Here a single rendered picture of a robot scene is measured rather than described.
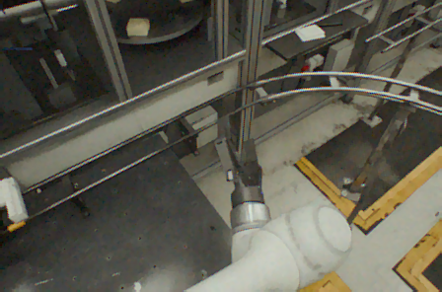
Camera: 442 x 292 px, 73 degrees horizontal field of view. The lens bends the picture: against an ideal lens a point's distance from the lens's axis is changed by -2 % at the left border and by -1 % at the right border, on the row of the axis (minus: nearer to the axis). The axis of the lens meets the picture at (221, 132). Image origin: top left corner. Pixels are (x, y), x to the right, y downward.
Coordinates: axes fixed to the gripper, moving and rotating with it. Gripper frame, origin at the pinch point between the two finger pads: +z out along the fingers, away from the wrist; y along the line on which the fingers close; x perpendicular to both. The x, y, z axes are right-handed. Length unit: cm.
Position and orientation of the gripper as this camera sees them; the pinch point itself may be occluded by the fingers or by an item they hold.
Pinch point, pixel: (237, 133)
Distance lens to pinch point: 79.0
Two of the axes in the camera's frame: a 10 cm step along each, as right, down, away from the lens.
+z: -1.0, -8.3, 5.5
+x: 8.4, -3.7, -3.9
